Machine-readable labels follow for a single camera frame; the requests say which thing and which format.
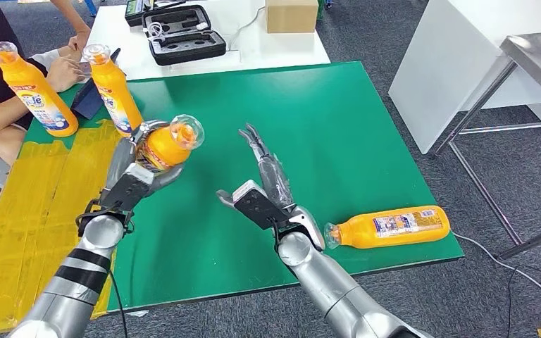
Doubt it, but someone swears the black floor cable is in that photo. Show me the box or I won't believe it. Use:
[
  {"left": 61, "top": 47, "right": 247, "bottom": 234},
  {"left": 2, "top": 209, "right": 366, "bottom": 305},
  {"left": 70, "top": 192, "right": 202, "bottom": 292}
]
[{"left": 504, "top": 263, "right": 541, "bottom": 338}]

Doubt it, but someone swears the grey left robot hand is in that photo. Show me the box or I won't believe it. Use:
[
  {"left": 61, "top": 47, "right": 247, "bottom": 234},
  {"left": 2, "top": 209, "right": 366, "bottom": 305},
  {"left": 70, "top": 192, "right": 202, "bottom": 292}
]
[{"left": 104, "top": 120, "right": 187, "bottom": 199}]

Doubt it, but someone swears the yellow tape sheet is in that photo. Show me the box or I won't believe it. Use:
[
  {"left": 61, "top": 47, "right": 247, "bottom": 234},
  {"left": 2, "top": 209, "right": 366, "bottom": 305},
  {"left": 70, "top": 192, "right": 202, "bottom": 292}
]
[{"left": 0, "top": 120, "right": 134, "bottom": 334}]

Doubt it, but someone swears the clear plastic film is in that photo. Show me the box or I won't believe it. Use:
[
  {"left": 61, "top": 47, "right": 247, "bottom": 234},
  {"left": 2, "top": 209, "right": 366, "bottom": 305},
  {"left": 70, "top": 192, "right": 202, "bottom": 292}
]
[{"left": 259, "top": 156, "right": 296, "bottom": 207}]

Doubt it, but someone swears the orange detergent bottle clear cap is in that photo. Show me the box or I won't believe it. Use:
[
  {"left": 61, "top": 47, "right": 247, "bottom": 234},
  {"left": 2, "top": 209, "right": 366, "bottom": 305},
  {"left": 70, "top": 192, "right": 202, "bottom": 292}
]
[
  {"left": 323, "top": 206, "right": 452, "bottom": 251},
  {"left": 82, "top": 44, "right": 144, "bottom": 137},
  {"left": 134, "top": 114, "right": 205, "bottom": 173},
  {"left": 0, "top": 41, "right": 80, "bottom": 138}
]

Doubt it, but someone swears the brown cardboard box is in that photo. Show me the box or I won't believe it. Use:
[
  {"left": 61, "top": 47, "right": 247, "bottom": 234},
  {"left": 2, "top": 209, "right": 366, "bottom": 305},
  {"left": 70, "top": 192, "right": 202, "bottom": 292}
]
[{"left": 264, "top": 0, "right": 320, "bottom": 35}]

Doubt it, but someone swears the black foam-lined case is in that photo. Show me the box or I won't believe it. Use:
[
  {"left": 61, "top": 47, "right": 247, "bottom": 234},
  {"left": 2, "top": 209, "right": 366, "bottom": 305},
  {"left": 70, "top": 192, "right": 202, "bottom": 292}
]
[{"left": 142, "top": 4, "right": 228, "bottom": 67}]

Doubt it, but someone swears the tablet in blue case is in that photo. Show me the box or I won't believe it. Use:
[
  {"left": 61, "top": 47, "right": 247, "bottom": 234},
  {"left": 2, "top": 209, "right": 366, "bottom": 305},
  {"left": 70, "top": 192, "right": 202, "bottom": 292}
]
[{"left": 70, "top": 47, "right": 122, "bottom": 121}]

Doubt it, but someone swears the person's left hand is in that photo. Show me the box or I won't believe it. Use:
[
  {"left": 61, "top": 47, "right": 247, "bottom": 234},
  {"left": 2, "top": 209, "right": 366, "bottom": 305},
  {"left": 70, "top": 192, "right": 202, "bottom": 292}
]
[{"left": 67, "top": 30, "right": 90, "bottom": 53}]

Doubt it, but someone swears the black device green screen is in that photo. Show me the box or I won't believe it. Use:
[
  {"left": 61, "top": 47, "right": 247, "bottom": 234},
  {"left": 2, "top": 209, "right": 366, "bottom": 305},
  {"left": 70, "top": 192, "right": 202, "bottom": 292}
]
[{"left": 125, "top": 0, "right": 187, "bottom": 28}]

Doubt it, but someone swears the person's right hand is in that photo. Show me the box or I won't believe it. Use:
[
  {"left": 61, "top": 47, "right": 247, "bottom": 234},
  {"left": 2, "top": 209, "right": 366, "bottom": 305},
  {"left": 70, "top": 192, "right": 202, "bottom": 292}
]
[{"left": 46, "top": 55, "right": 87, "bottom": 93}]

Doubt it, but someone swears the thin grey cable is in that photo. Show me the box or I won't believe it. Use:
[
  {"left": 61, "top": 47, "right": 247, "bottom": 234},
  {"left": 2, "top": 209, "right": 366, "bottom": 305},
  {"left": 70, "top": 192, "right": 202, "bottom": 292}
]
[{"left": 227, "top": 6, "right": 267, "bottom": 51}]

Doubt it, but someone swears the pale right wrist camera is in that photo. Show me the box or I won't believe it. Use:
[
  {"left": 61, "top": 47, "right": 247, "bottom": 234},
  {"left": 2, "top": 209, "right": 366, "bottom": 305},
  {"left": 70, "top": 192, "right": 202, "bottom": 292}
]
[{"left": 231, "top": 179, "right": 299, "bottom": 232}]

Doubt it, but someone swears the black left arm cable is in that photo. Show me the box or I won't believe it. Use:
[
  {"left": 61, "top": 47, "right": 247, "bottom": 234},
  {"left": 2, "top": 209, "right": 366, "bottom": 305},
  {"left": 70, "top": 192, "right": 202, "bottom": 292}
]
[{"left": 109, "top": 270, "right": 130, "bottom": 338}]

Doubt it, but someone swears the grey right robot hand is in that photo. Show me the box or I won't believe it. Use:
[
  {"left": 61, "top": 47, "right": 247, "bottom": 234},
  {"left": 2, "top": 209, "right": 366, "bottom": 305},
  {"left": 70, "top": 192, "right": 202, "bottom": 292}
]
[{"left": 216, "top": 123, "right": 296, "bottom": 211}]

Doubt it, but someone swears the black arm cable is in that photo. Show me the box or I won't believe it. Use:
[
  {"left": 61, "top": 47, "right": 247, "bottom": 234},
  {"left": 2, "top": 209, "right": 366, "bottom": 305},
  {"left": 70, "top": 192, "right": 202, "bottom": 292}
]
[
  {"left": 270, "top": 219, "right": 299, "bottom": 268},
  {"left": 109, "top": 270, "right": 130, "bottom": 338}
]

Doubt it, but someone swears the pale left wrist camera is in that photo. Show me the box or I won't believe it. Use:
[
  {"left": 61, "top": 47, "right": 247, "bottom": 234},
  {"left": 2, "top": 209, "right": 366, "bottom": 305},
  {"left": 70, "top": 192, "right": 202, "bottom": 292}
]
[{"left": 100, "top": 162, "right": 156, "bottom": 213}]

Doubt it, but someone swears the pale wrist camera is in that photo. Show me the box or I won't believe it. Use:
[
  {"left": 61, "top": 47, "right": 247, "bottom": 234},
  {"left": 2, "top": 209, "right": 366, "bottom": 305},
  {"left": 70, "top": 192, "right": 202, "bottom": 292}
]
[
  {"left": 231, "top": 179, "right": 299, "bottom": 232},
  {"left": 100, "top": 162, "right": 156, "bottom": 213}
]

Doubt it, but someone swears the white coiled cable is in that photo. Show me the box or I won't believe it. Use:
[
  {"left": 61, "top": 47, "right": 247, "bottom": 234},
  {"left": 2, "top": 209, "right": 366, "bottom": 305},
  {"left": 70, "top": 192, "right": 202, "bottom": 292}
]
[{"left": 144, "top": 22, "right": 168, "bottom": 44}]

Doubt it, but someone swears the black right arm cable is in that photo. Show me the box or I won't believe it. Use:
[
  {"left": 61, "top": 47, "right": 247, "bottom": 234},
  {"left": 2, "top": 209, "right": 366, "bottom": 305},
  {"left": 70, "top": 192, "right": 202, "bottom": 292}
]
[{"left": 270, "top": 219, "right": 299, "bottom": 268}]

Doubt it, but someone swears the white table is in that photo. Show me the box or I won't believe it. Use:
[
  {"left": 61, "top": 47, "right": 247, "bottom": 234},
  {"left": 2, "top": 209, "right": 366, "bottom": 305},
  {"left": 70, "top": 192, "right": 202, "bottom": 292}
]
[{"left": 80, "top": 0, "right": 332, "bottom": 84}]

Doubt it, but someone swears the white floor cable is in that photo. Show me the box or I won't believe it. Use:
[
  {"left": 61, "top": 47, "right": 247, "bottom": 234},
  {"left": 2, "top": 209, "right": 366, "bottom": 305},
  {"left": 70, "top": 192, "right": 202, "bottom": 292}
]
[{"left": 452, "top": 232, "right": 541, "bottom": 302}]

